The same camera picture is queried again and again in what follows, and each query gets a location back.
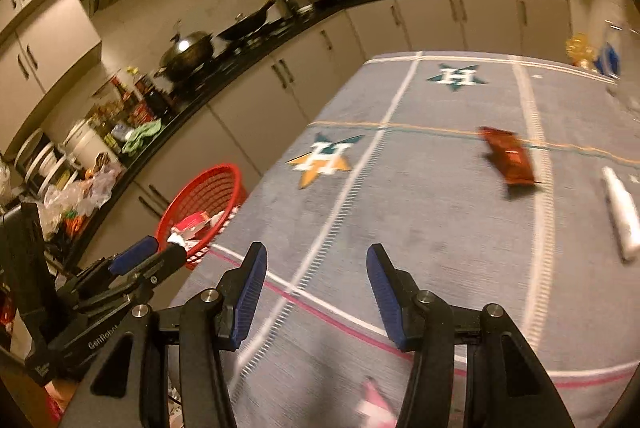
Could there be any white rice cooker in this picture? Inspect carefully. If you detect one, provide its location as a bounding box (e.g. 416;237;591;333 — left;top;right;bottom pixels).
65;121;114;165

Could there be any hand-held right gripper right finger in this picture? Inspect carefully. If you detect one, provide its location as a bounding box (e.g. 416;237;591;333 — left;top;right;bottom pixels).
366;243;576;428

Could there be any wok with steel lid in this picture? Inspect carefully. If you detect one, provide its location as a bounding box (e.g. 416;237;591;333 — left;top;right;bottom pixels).
154;31;216;82

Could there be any yellow packet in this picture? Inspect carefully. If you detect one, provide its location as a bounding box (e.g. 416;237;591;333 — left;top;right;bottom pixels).
565;33;599;70

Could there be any green cloth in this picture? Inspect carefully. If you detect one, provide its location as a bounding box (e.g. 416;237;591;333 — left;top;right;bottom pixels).
121;118;164;155

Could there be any red plastic basket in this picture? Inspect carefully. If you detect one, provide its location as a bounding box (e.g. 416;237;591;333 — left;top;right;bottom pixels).
155;164;249;270

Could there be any pile of plastic bags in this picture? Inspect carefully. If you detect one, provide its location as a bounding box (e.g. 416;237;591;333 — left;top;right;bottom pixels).
42;163;124;230

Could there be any white plastic tube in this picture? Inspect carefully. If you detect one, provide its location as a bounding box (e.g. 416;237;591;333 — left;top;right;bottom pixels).
600;165;640;262

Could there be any black wok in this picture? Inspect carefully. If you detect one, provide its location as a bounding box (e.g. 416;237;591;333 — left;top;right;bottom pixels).
217;0;279;42

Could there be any white dish rack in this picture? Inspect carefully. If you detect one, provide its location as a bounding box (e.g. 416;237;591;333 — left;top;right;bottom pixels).
15;128;69;189

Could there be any blue packet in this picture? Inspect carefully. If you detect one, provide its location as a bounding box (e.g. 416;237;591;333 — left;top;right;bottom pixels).
595;42;622;78

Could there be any group of condiment bottles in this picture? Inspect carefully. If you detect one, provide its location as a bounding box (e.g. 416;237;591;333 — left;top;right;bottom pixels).
87;71;174;144

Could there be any black kitchen countertop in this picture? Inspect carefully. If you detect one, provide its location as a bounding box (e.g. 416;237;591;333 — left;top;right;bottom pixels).
45;0;568;259

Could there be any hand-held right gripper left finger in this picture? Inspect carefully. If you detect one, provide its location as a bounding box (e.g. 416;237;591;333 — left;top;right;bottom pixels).
60;241;268;428

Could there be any brown snack packet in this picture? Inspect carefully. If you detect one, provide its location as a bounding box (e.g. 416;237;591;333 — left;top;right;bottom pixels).
477;125;539;190

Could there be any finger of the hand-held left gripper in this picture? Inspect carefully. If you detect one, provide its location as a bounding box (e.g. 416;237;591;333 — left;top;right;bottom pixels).
131;243;193;284
107;235;159;275

